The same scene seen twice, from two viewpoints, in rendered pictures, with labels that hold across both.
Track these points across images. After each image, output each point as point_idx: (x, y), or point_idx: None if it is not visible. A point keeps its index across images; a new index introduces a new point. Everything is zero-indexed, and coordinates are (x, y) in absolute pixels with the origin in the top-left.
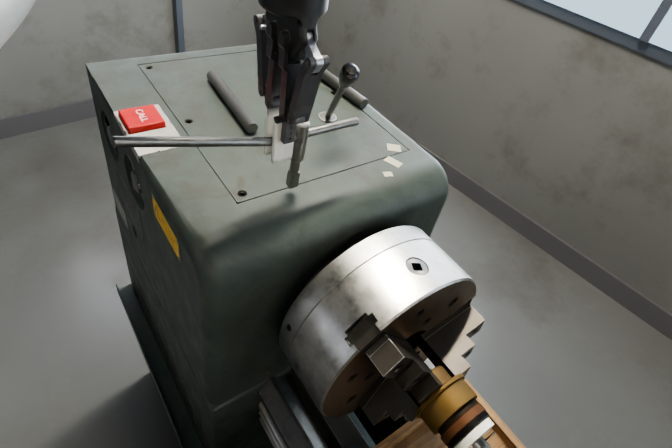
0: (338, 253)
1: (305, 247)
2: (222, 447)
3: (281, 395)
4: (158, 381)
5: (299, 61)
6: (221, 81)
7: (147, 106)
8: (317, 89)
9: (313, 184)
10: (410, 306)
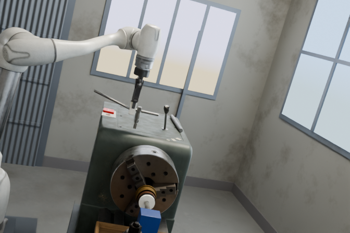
0: None
1: (128, 142)
2: None
3: (105, 211)
4: (68, 231)
5: None
6: None
7: (112, 109)
8: (139, 92)
9: (141, 132)
10: (144, 154)
